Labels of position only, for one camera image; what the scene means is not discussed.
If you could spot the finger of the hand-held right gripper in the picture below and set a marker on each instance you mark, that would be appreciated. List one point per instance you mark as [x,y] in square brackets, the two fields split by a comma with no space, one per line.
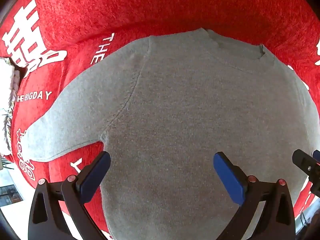
[306,163]
[317,156]

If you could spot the red printed blanket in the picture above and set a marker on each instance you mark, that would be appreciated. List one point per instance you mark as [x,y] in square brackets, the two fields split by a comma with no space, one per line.
[155,7]

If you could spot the white fringed cloth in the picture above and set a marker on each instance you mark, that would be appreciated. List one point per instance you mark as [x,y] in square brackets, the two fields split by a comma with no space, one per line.
[6,80]

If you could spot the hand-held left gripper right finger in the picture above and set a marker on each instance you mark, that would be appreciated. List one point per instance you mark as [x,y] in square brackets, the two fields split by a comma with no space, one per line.
[228,177]

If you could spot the grey sweater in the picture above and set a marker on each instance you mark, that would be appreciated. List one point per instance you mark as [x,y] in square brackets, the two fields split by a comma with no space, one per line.
[190,110]

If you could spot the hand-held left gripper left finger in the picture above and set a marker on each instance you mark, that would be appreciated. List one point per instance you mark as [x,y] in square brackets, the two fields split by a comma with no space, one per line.
[96,172]

